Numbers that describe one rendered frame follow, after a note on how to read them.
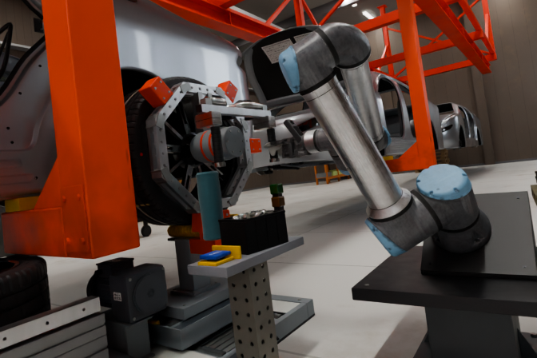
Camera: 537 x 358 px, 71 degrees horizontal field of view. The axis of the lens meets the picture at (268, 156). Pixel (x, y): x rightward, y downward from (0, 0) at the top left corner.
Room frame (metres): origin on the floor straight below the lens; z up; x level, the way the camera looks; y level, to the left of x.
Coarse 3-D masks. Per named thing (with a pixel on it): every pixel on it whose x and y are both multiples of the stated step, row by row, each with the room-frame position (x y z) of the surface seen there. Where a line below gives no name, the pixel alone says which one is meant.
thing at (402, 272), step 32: (416, 256) 1.52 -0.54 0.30; (352, 288) 1.24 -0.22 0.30; (384, 288) 1.19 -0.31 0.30; (416, 288) 1.15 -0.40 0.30; (448, 288) 1.12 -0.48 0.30; (480, 288) 1.09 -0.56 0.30; (512, 288) 1.06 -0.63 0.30; (448, 320) 1.24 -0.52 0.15; (480, 320) 1.19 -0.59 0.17; (512, 320) 1.15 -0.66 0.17; (416, 352) 1.34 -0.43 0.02; (448, 352) 1.25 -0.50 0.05; (480, 352) 1.20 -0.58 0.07; (512, 352) 1.15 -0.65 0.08
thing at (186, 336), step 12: (228, 300) 1.70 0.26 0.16; (204, 312) 1.58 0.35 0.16; (216, 312) 1.56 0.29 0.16; (228, 312) 1.62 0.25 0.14; (156, 324) 1.50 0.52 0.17; (168, 324) 1.47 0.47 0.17; (180, 324) 1.48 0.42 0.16; (192, 324) 1.46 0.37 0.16; (204, 324) 1.51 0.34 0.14; (216, 324) 1.56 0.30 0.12; (156, 336) 1.50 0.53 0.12; (168, 336) 1.46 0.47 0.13; (180, 336) 1.41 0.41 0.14; (192, 336) 1.45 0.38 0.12; (204, 336) 1.50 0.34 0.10; (180, 348) 1.42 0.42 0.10
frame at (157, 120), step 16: (176, 96) 1.47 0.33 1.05; (224, 96) 1.70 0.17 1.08; (160, 112) 1.41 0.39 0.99; (160, 128) 1.40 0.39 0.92; (240, 128) 1.80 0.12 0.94; (160, 144) 1.39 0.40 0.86; (160, 160) 1.39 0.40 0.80; (240, 160) 1.81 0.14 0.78; (160, 176) 1.39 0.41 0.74; (240, 176) 1.76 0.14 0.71; (176, 192) 1.43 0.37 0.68; (240, 192) 1.73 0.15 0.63; (192, 208) 1.49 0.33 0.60
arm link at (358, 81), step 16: (336, 32) 0.98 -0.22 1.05; (352, 32) 1.00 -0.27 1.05; (336, 48) 0.98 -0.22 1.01; (352, 48) 1.00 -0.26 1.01; (368, 48) 1.05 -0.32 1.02; (352, 64) 1.05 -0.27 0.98; (352, 80) 1.13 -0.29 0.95; (368, 80) 1.15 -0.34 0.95; (352, 96) 1.21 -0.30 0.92; (368, 96) 1.20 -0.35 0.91; (368, 112) 1.27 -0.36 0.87; (368, 128) 1.35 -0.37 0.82; (384, 128) 1.45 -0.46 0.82; (384, 144) 1.46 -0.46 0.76
